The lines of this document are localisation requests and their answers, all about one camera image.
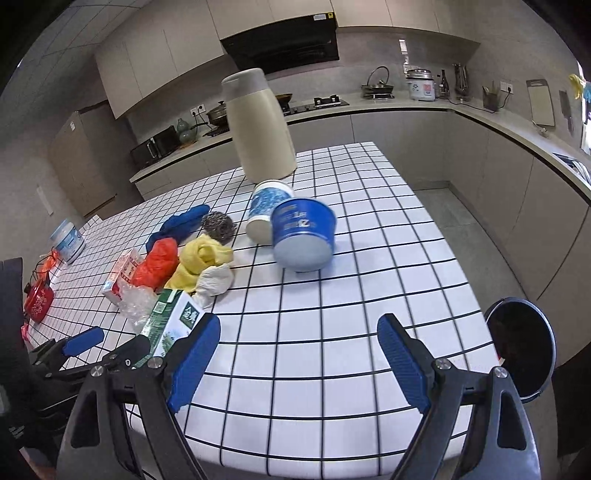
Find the red plastic bag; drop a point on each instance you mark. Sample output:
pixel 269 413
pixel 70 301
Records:
pixel 157 265

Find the yellow rubber gloves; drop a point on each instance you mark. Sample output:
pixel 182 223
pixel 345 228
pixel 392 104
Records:
pixel 576 85

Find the yellow towel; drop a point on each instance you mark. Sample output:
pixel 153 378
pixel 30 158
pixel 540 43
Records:
pixel 203 256

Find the dark utensil holder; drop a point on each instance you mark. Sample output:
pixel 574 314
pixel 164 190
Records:
pixel 491 99

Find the white rice cooker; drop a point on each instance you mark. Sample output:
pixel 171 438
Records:
pixel 421 87

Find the white wall paper sheet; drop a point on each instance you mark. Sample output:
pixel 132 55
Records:
pixel 45 199

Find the green paper box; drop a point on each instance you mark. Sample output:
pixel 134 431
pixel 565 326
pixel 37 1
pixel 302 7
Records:
pixel 173 318

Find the steel wool scrubber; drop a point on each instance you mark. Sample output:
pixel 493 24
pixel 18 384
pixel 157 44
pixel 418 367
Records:
pixel 219 226

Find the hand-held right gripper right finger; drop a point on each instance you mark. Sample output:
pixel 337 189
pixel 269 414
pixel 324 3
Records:
pixel 401 364

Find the white blue plastic tub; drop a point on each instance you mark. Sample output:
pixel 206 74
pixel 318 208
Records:
pixel 68 242

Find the white blue paper cup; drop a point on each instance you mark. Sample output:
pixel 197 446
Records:
pixel 263 205

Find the black gas stove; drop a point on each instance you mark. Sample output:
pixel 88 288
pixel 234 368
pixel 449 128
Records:
pixel 323 104

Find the cream thermos jug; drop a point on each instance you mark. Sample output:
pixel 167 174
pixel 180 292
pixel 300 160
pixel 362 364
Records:
pixel 258 129

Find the wok with lid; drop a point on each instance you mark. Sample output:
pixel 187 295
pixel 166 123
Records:
pixel 218 114

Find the grey cutting board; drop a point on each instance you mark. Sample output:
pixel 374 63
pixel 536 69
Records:
pixel 541 104

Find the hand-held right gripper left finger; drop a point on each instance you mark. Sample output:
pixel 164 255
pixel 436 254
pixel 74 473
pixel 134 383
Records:
pixel 194 360

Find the black range hood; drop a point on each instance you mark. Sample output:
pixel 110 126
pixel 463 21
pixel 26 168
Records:
pixel 281 44

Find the dark glass bottle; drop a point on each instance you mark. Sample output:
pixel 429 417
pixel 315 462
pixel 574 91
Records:
pixel 444 87

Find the black round trash bin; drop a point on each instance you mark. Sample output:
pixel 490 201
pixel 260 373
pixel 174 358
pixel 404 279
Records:
pixel 519 346

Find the beige refrigerator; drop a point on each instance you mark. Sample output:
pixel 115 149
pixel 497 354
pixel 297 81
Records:
pixel 81 161

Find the beige upper cabinets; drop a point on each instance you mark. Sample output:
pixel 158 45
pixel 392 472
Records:
pixel 152 60

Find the clear hanging bag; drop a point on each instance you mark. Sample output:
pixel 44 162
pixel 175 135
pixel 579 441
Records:
pixel 404 53

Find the white crumpled tissue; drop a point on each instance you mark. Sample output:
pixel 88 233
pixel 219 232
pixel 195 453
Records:
pixel 214 281

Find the clear plastic wrap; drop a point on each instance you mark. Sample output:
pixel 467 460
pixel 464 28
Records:
pixel 136 304

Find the kitchen cleaver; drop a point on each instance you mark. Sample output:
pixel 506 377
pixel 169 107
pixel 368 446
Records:
pixel 567 113

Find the red pouch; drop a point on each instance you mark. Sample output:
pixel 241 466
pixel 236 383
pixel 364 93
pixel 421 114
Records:
pixel 38 297

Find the black microwave oven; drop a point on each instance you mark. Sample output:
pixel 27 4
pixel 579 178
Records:
pixel 154 146

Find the metal knife rack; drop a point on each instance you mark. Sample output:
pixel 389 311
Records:
pixel 461 83

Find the grey kitchen counter cabinets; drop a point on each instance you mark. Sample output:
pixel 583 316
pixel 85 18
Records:
pixel 485 147

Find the red white packet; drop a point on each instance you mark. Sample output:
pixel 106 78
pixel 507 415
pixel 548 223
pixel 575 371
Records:
pixel 120 277

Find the orange mesh bag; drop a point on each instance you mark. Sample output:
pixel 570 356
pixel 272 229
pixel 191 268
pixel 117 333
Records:
pixel 46 264

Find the blue cloth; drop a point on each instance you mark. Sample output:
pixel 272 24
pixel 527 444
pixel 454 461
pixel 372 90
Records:
pixel 175 226

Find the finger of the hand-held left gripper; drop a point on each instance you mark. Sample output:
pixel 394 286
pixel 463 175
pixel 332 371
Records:
pixel 83 341
pixel 131 350

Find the green ceramic vase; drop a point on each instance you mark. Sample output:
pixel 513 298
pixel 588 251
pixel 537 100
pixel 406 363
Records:
pixel 184 133

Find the blue paper bowl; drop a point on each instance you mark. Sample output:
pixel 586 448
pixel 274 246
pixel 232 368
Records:
pixel 302 228

